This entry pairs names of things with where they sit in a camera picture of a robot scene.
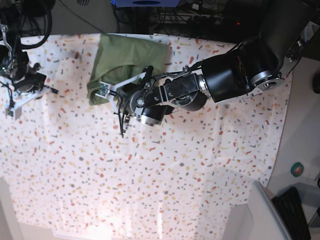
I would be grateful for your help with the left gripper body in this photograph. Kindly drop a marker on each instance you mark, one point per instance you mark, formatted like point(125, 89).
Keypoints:
point(146, 103)

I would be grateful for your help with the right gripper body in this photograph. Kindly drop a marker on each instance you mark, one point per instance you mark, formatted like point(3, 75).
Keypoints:
point(30, 80)

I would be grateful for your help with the green t-shirt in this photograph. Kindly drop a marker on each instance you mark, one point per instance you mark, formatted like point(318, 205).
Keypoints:
point(119, 58)

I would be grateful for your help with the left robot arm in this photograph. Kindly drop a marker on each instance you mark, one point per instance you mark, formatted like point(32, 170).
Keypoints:
point(254, 63)

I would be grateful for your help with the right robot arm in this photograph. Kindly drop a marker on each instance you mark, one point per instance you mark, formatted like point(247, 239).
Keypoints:
point(16, 73)

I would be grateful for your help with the blue box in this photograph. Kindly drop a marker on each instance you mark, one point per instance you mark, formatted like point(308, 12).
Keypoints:
point(148, 3)

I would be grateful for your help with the terrazzo patterned tablecloth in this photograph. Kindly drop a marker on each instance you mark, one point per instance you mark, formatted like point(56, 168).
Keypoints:
point(69, 169)

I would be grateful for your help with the grey plastic bin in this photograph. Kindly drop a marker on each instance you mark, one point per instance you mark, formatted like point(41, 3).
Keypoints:
point(257, 219)

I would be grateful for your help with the green tape roll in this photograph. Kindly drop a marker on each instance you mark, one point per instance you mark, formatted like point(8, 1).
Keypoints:
point(297, 169)

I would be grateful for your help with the black object at right edge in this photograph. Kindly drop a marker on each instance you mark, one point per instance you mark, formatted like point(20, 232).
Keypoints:
point(316, 83)

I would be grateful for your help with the black keyboard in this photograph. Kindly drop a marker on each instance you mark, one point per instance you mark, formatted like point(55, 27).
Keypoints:
point(289, 207)

